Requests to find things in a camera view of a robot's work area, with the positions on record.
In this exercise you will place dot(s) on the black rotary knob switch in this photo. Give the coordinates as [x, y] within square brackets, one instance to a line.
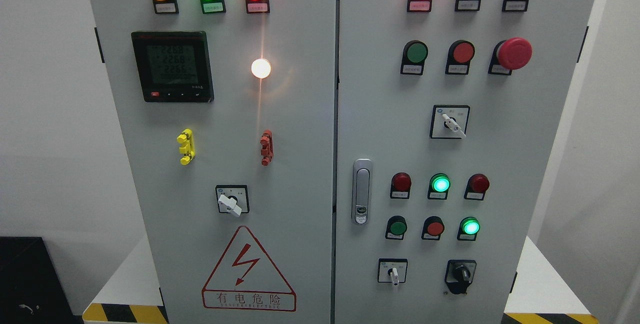
[459, 275]

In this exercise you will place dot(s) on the red terminal connector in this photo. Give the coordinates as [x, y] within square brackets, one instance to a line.
[267, 147]

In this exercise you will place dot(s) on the dark red indicator middle left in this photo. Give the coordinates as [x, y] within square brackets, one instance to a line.
[400, 186]

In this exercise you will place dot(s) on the white lit indicator light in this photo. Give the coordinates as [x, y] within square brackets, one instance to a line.
[261, 68]

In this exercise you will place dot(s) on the green push button lower left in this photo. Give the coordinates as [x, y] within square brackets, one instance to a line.
[396, 228]

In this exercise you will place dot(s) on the left grey cabinet door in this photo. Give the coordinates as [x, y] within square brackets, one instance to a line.
[290, 199]

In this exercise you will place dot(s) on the grey cabinet door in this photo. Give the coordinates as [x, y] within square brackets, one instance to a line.
[290, 199]
[386, 117]

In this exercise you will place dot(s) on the green lit indicator middle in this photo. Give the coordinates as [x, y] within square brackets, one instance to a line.
[439, 186]

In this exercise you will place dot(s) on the green push button upper row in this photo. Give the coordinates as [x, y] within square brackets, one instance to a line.
[413, 59]

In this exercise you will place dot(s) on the yellow terminal connector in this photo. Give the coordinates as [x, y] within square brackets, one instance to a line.
[186, 146]

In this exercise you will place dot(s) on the red push button lower middle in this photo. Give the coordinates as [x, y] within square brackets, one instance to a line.
[433, 227]

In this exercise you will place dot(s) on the right grey cabinet door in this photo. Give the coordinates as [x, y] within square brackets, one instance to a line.
[386, 117]

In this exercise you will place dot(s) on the red electric hazard warning sticker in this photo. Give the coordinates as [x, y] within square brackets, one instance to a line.
[246, 278]

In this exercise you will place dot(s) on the red indicator middle right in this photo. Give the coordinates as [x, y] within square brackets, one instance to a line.
[477, 186]

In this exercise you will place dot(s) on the black digital power meter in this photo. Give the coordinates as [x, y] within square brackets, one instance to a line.
[173, 66]

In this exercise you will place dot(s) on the red push button upper row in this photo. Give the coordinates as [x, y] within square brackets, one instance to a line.
[459, 57]

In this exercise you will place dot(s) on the green button lower right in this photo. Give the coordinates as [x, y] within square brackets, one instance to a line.
[468, 229]

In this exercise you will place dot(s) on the red emergency stop mushroom button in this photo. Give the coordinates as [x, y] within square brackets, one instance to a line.
[509, 55]

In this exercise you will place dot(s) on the white platform with hazard stripes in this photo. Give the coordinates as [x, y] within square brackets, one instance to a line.
[539, 296]

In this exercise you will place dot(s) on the black box lower left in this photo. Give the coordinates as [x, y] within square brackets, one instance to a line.
[30, 290]

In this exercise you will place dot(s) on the silver door handle lock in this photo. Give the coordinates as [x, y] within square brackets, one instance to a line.
[361, 187]

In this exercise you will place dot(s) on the white selector switch left door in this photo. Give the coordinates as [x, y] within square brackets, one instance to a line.
[232, 199]

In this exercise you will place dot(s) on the white selector switch right upper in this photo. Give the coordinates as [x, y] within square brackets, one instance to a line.
[449, 121]

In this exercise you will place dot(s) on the white selector switch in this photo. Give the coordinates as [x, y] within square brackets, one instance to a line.
[392, 272]
[449, 121]

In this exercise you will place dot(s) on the white selector switch bottom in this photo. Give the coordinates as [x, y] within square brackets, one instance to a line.
[392, 272]

